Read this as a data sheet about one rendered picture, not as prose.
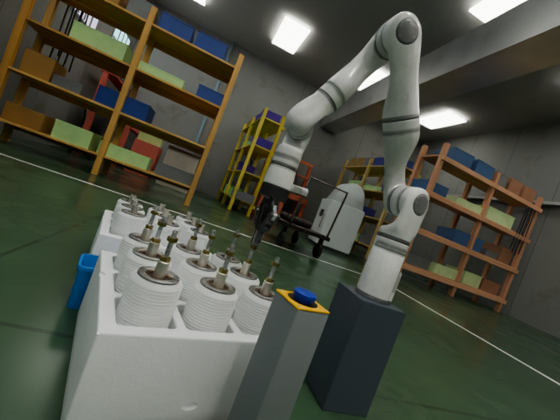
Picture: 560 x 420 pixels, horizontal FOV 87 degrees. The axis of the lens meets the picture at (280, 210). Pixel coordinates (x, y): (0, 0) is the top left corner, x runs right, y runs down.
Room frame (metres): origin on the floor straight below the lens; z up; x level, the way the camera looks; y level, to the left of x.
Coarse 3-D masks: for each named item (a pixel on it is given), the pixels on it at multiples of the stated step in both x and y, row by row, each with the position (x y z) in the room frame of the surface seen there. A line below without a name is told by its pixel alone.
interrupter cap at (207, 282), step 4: (200, 280) 0.59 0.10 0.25; (204, 280) 0.60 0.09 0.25; (208, 280) 0.61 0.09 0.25; (212, 280) 0.62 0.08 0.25; (204, 284) 0.57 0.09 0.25; (208, 284) 0.58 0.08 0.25; (224, 284) 0.62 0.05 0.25; (228, 284) 0.63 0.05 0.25; (208, 288) 0.56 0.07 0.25; (212, 288) 0.56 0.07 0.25; (216, 288) 0.57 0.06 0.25; (220, 288) 0.59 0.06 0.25; (224, 288) 0.60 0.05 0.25; (228, 288) 0.60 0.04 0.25; (232, 288) 0.61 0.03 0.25; (220, 292) 0.56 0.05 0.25; (224, 292) 0.57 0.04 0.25; (228, 292) 0.57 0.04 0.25; (232, 292) 0.58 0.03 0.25
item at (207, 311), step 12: (192, 288) 0.58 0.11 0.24; (204, 288) 0.56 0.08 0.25; (192, 300) 0.56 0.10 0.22; (204, 300) 0.55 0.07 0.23; (216, 300) 0.55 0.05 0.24; (228, 300) 0.57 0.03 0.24; (192, 312) 0.56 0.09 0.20; (204, 312) 0.55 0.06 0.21; (216, 312) 0.56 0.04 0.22; (228, 312) 0.58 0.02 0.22; (192, 324) 0.55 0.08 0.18; (204, 324) 0.55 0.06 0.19; (216, 324) 0.56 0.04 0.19
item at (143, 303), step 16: (128, 288) 0.50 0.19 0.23; (144, 288) 0.49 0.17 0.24; (160, 288) 0.50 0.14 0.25; (176, 288) 0.52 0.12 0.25; (128, 304) 0.49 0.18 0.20; (144, 304) 0.49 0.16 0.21; (160, 304) 0.50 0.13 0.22; (176, 304) 0.54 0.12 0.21; (128, 320) 0.49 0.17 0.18; (144, 320) 0.49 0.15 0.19; (160, 320) 0.51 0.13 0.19
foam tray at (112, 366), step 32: (96, 288) 0.60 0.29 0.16; (96, 320) 0.47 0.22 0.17; (96, 352) 0.43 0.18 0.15; (128, 352) 0.46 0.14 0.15; (160, 352) 0.49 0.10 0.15; (192, 352) 0.52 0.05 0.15; (224, 352) 0.55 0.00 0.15; (96, 384) 0.44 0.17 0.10; (128, 384) 0.47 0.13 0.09; (160, 384) 0.50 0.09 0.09; (192, 384) 0.53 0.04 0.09; (224, 384) 0.56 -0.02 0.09; (64, 416) 0.44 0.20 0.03; (96, 416) 0.45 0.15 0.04; (128, 416) 0.48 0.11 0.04; (160, 416) 0.51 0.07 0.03; (192, 416) 0.54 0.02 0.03; (224, 416) 0.58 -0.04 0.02
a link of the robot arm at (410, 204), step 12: (396, 192) 0.81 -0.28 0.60; (408, 192) 0.78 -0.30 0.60; (420, 192) 0.78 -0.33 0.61; (396, 204) 0.80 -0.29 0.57; (408, 204) 0.77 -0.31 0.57; (420, 204) 0.78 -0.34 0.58; (396, 216) 0.84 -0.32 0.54; (408, 216) 0.78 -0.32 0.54; (420, 216) 0.79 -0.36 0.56; (384, 228) 0.81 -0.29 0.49; (396, 228) 0.78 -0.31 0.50; (408, 228) 0.78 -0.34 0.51; (396, 240) 0.78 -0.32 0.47; (408, 240) 0.79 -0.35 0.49
